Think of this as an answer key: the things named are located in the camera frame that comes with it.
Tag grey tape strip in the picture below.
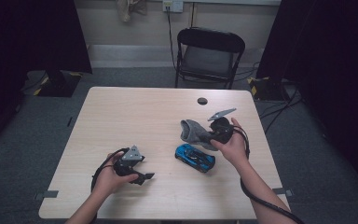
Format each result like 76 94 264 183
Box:
34 189 60 202
273 187 295 198

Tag white wall socket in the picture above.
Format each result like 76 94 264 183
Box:
162 0 185 14

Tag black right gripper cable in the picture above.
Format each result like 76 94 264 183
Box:
232 125 306 224

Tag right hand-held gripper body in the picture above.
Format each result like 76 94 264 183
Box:
206 107 238 146

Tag person's left hand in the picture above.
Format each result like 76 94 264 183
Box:
91 150 140 201

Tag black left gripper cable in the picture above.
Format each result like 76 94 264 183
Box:
89 147 131 224

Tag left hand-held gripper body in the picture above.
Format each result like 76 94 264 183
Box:
113 145 146 179

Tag beige hanging cloth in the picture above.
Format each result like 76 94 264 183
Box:
115 0 149 23

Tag grey sock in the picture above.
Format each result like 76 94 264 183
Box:
179 119 221 152

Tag black power cable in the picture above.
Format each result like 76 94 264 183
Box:
166 6 179 72

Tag black stand base yellow tape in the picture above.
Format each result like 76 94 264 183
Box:
246 76 291 103

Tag person's right hand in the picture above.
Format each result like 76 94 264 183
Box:
210 117 252 168

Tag blue toy car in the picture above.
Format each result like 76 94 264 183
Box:
174 142 216 174

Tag black folding chair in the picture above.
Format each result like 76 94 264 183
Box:
173 26 247 91

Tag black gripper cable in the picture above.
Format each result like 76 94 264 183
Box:
232 125 306 224
89 147 131 224

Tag thin dark wall conduit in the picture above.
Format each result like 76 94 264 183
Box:
189 2 198 28

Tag black floor cables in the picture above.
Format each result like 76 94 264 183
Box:
233 60 305 135

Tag black curtain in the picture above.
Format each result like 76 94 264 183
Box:
0 0 93 157
255 0 358 201

